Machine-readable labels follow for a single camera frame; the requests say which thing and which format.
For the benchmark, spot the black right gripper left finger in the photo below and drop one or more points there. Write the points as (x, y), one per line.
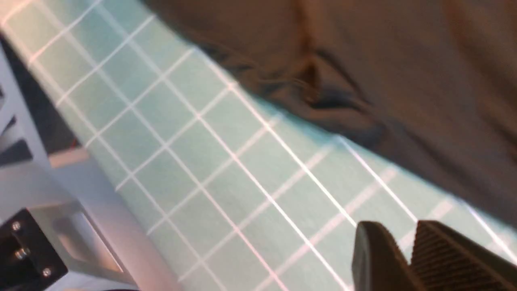
(378, 264)

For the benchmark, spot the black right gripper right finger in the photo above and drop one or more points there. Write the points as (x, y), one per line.
(446, 260)

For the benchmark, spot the dark gray long-sleeved shirt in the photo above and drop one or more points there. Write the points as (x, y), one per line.
(430, 85)

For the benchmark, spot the green grid table mat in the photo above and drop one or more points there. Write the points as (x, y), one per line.
(235, 194)

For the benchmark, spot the black frame bracket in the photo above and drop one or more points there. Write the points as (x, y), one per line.
(28, 261)

